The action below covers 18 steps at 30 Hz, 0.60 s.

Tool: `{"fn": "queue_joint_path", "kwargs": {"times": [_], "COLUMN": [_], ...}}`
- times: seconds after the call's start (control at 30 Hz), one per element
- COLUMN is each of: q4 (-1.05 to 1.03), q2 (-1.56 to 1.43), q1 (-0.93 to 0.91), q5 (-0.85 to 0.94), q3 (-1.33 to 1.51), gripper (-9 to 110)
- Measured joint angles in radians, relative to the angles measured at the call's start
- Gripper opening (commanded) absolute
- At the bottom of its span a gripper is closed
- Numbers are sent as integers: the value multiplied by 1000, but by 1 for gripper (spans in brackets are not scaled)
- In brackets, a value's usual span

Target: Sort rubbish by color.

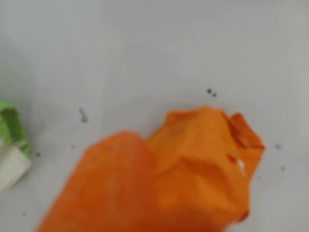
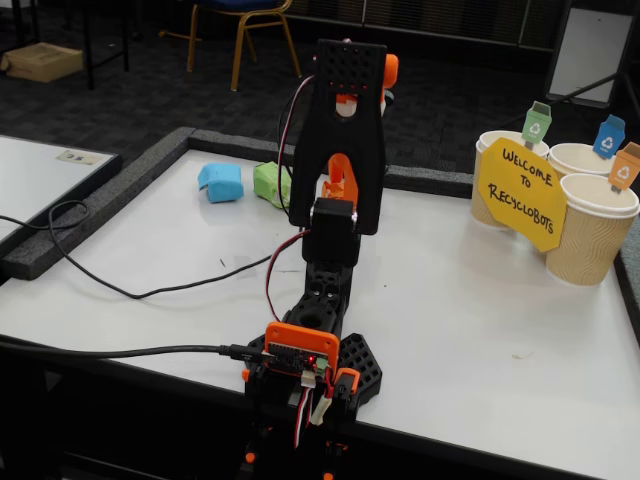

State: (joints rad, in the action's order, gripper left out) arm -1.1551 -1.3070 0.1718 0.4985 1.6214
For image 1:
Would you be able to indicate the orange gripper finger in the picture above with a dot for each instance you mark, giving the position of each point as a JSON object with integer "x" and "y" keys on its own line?
{"x": 108, "y": 188}

